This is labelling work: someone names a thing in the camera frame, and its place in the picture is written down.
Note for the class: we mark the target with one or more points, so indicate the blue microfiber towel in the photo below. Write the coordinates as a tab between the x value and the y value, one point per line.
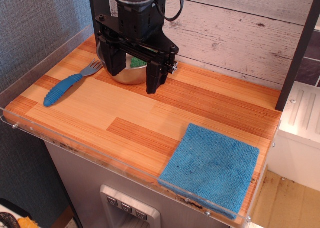
211	169

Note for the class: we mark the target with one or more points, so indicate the clear acrylic table guard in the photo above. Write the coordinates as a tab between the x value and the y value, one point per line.
106	133

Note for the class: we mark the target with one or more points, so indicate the silver toy fridge cabinet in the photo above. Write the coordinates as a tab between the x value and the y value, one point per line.
103	198

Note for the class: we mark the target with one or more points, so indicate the black and yellow object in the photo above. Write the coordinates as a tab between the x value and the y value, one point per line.
12	216

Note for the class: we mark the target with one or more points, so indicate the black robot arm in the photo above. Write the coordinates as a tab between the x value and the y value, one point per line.
137	31

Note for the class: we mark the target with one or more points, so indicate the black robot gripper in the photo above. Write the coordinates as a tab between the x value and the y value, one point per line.
137	31

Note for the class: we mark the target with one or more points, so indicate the green toy broccoli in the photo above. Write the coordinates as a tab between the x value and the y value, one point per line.
136	63

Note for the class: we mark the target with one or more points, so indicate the black vertical frame post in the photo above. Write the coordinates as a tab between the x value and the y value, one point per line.
301	49

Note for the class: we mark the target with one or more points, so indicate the silver metal bowl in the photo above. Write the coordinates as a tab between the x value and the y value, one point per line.
129	76

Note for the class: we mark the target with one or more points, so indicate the blue handled spork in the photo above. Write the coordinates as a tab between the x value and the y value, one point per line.
61	88

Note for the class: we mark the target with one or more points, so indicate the white toy sink unit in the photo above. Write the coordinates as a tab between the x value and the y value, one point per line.
295	152

